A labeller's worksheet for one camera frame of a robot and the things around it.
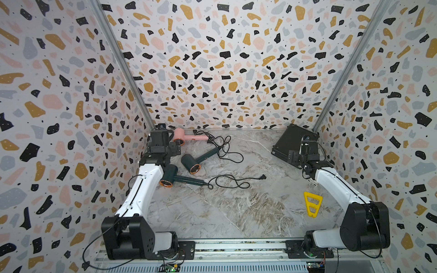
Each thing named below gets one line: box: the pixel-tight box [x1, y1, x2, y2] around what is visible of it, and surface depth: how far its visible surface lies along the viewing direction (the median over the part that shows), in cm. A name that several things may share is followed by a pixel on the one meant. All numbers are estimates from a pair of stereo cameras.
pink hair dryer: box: [172, 127, 209, 147], surface depth 115 cm
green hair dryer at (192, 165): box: [180, 147, 223, 175], surface depth 102 cm
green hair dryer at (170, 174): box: [159, 164, 206, 188], surface depth 95 cm
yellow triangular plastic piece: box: [303, 191, 323, 219], surface depth 88 cm
